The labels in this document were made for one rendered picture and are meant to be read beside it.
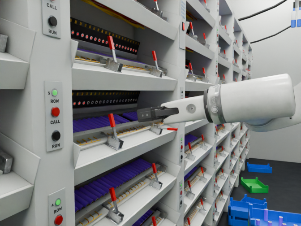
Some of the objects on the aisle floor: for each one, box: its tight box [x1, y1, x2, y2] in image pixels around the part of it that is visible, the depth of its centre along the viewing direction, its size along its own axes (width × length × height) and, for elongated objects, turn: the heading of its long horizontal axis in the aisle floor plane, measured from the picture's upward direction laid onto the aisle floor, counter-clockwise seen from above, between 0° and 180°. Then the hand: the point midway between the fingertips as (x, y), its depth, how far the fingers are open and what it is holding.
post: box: [185, 0, 219, 226], centre depth 178 cm, size 20×9×181 cm
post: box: [0, 0, 75, 226], centre depth 52 cm, size 20×9×181 cm
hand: (148, 114), depth 64 cm, fingers open, 3 cm apart
